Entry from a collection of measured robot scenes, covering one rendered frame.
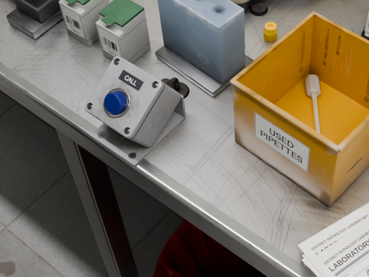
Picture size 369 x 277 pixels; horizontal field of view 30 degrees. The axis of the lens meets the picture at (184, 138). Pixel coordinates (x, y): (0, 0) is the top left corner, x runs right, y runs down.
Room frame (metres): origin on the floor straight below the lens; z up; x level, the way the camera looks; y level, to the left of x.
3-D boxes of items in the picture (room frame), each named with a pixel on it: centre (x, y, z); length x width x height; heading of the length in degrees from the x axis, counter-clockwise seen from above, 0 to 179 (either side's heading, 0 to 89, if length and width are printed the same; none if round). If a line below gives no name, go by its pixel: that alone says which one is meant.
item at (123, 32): (0.63, 0.06, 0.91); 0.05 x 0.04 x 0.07; 134
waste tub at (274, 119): (0.45, -0.15, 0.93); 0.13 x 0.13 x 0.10; 40
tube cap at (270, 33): (0.62, -0.12, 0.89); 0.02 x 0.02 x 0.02
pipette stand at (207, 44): (0.59, -0.04, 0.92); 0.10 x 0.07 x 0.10; 38
